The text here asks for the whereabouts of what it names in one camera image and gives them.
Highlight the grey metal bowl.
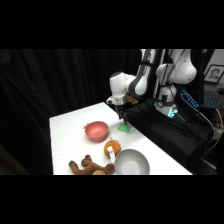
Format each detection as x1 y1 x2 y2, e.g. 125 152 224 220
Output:
114 148 151 176

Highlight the yellow cable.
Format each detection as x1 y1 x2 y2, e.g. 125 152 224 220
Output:
208 108 224 152

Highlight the green triangle block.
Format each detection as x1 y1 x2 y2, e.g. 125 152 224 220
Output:
116 122 132 134

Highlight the black draped robot stand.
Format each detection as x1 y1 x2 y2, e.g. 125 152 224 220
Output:
123 97 216 176

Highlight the orange plush toy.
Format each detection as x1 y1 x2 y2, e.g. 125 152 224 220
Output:
103 137 122 164

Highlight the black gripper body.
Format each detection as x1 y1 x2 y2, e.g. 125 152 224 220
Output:
112 101 129 115

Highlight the brown plush teddy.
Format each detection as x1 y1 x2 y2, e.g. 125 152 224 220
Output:
68 154 116 176

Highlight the green base light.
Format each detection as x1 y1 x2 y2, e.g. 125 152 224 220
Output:
166 107 180 120

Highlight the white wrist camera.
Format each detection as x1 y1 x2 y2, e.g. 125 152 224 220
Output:
105 95 116 105

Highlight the black curtain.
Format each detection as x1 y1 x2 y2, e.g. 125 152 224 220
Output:
0 49 165 176

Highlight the framed portrait picture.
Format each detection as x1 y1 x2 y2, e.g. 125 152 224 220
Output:
203 64 224 84

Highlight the pink bowl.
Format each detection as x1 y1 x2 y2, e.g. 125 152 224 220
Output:
82 120 110 143

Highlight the blue lit device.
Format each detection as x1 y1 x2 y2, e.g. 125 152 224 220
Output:
180 88 200 111

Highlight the blue backlit keyboard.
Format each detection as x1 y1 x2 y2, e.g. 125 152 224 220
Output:
202 91 224 110

